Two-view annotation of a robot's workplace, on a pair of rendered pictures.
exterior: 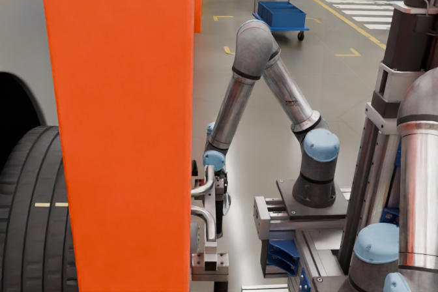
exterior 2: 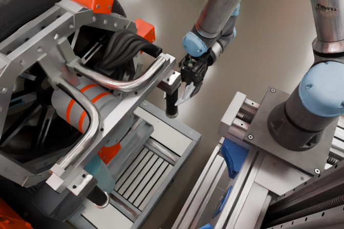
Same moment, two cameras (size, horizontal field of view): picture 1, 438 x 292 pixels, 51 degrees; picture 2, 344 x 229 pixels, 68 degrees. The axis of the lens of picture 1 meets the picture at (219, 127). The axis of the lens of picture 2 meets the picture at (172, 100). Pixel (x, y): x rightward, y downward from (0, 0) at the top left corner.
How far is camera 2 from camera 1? 95 cm
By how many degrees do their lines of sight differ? 42
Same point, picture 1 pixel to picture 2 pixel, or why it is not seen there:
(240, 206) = (284, 61)
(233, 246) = (254, 91)
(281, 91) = not seen: outside the picture
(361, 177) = (334, 181)
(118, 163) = not seen: outside the picture
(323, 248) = (262, 184)
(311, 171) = (293, 111)
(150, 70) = not seen: outside the picture
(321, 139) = (330, 82)
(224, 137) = (207, 25)
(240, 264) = not seen: hidden behind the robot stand
